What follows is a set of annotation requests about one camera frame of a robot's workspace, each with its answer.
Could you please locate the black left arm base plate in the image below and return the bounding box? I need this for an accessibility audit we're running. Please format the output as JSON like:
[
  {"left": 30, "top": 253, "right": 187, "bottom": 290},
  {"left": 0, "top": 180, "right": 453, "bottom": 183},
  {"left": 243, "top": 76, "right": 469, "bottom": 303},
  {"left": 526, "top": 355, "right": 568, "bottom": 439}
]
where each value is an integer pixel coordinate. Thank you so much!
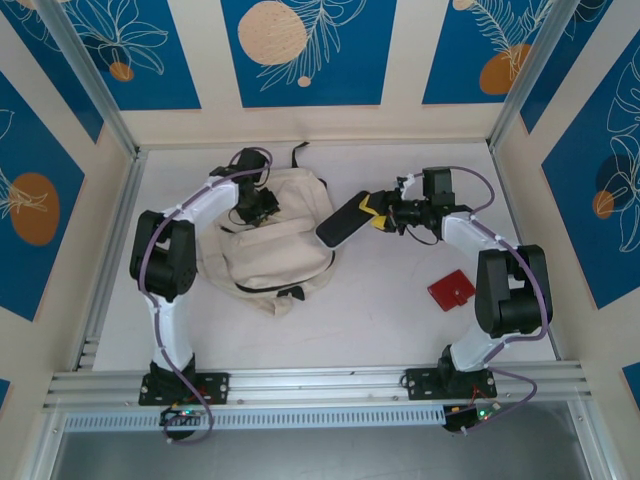
[{"left": 138, "top": 371, "right": 231, "bottom": 406}]

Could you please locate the aluminium frame post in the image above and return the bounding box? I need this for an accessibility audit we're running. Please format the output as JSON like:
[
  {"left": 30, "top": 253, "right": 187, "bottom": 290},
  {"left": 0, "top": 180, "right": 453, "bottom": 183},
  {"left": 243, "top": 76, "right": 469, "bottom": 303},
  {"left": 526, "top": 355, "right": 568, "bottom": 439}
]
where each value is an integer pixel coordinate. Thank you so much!
[
  {"left": 35, "top": 0, "right": 140, "bottom": 157},
  {"left": 488, "top": 0, "right": 587, "bottom": 154}
]

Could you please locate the grey slotted cable duct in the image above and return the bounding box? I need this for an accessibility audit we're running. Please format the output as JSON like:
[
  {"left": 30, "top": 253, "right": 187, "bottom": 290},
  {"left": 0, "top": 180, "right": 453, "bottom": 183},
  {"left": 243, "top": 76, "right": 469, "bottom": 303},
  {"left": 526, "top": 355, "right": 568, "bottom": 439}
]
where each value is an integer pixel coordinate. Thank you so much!
[{"left": 63, "top": 403, "right": 448, "bottom": 432}]

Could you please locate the small controller board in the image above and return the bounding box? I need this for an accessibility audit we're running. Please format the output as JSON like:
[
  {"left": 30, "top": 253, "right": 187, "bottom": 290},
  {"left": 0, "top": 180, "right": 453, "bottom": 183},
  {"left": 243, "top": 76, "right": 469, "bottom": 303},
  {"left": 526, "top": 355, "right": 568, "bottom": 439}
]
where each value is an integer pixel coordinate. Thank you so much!
[
  {"left": 158, "top": 405, "right": 207, "bottom": 426},
  {"left": 443, "top": 401, "right": 503, "bottom": 435}
]

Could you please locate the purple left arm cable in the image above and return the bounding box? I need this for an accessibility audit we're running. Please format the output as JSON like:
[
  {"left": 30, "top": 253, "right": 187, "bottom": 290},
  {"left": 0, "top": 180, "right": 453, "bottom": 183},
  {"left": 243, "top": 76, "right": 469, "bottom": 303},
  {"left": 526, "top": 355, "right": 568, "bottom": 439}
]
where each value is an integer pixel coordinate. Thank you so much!
[{"left": 139, "top": 146, "right": 275, "bottom": 446}]

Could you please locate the aluminium mounting rail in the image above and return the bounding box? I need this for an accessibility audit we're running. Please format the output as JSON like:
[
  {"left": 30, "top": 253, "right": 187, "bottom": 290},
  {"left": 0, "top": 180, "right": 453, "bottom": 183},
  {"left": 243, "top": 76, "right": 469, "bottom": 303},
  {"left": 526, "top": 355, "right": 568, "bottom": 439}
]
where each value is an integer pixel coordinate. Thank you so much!
[{"left": 42, "top": 360, "right": 596, "bottom": 415}]

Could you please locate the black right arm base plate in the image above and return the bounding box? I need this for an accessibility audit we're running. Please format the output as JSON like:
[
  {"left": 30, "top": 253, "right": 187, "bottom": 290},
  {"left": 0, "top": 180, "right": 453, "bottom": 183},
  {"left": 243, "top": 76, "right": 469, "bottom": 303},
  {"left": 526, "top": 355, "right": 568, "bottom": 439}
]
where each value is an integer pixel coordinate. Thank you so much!
[{"left": 404, "top": 366, "right": 499, "bottom": 401}]

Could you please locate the blue floral wall panel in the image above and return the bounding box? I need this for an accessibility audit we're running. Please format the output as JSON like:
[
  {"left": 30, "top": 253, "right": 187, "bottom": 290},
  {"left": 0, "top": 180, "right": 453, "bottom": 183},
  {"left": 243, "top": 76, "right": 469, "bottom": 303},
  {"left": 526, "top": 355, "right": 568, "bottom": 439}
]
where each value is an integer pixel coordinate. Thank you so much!
[
  {"left": 541, "top": 47, "right": 640, "bottom": 312},
  {"left": 220, "top": 0, "right": 399, "bottom": 109},
  {"left": 0, "top": 69, "right": 87, "bottom": 324},
  {"left": 421, "top": 0, "right": 557, "bottom": 107},
  {"left": 519, "top": 0, "right": 617, "bottom": 135},
  {"left": 63, "top": 0, "right": 203, "bottom": 112},
  {"left": 0, "top": 0, "right": 105, "bottom": 146}
]

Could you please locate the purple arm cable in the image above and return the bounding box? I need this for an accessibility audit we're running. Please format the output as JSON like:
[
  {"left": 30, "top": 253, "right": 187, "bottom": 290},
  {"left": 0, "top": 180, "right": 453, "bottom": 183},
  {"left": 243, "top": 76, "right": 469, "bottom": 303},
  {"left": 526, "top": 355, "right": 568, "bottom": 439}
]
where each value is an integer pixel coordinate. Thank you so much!
[
  {"left": 139, "top": 146, "right": 275, "bottom": 446},
  {"left": 449, "top": 167, "right": 551, "bottom": 437}
]

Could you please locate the beige canvas backpack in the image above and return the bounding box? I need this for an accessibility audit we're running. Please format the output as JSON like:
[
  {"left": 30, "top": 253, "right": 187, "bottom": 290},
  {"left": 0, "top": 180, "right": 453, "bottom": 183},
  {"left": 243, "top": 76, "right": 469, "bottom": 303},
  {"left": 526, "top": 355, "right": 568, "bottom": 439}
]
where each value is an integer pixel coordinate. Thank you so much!
[{"left": 194, "top": 141, "right": 337, "bottom": 317}]

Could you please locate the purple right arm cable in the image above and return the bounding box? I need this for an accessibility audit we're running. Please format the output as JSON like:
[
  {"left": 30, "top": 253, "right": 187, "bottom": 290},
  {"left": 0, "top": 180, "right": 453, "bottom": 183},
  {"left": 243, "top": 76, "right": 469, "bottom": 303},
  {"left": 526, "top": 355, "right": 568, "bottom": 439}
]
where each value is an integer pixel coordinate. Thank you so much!
[{"left": 449, "top": 167, "right": 551, "bottom": 437}]

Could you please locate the grey metal sheet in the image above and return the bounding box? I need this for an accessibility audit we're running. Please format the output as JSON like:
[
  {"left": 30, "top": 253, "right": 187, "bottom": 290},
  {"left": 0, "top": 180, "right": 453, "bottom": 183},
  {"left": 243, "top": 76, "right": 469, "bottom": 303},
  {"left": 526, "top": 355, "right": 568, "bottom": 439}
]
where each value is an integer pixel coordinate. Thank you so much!
[{"left": 49, "top": 428, "right": 594, "bottom": 480}]

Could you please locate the black oblong case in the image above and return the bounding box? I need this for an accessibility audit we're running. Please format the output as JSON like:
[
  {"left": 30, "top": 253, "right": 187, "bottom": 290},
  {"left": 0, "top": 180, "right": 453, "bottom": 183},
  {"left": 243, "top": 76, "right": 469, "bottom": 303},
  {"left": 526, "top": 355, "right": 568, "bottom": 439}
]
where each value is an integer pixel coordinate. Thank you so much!
[{"left": 315, "top": 192, "right": 374, "bottom": 249}]

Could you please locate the small red box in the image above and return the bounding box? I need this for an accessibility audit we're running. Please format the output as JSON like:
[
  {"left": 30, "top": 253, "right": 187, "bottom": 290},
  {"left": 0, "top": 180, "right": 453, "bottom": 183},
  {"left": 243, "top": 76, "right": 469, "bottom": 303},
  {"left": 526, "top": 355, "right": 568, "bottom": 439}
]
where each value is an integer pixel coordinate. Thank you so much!
[{"left": 427, "top": 268, "right": 476, "bottom": 314}]

